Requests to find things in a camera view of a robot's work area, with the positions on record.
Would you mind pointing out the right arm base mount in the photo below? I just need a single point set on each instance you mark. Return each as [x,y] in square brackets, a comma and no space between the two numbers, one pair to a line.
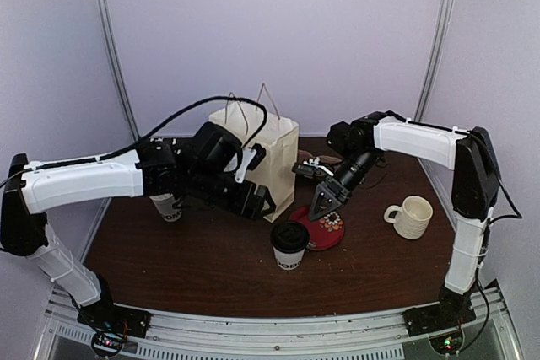
[430,319]

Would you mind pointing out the right aluminium frame post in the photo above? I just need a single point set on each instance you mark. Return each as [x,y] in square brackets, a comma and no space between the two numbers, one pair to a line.
[441,28]

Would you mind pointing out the aluminium front rail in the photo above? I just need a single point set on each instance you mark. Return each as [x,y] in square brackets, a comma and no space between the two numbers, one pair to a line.
[376,335]

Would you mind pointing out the cardboard cup carrier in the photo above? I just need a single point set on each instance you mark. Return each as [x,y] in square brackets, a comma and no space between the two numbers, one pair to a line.
[324,159]

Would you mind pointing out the paper cup with straws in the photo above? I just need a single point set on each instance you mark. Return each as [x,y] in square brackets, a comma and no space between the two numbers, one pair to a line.
[168,206]

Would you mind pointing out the left aluminium frame post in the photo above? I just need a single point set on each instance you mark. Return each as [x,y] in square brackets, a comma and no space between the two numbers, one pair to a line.
[116,68]

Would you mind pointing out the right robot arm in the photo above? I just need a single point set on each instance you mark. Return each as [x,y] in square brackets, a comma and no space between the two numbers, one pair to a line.
[476,184]

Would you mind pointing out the aluminium frame post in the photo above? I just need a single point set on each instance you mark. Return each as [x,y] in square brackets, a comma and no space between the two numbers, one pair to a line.
[116,68]
[441,28]

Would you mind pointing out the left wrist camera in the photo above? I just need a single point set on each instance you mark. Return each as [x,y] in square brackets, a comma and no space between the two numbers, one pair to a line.
[250,159]

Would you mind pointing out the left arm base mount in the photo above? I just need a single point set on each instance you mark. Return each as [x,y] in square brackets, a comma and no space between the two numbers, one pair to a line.
[123,321]

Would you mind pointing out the cream paper bag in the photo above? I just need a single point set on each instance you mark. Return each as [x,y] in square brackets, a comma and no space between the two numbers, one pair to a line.
[279,135]

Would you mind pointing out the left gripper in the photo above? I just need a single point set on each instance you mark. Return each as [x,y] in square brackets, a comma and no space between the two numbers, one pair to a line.
[253,209]

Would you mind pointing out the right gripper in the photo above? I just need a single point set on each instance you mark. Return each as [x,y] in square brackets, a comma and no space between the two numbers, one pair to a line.
[329,183]

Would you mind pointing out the red floral plate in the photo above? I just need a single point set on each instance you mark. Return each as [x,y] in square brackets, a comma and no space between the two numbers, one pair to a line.
[325,233]

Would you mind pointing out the black plastic cup lid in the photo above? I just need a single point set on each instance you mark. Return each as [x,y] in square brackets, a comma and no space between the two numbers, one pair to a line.
[289,237]

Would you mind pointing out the cream ceramic mug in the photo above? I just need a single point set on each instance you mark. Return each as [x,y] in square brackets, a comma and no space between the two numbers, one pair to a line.
[411,218]

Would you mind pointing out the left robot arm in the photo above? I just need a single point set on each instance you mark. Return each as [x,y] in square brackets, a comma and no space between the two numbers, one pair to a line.
[210,166]

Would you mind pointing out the white paper cup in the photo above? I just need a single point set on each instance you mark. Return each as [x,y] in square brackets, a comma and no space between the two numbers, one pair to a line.
[288,261]

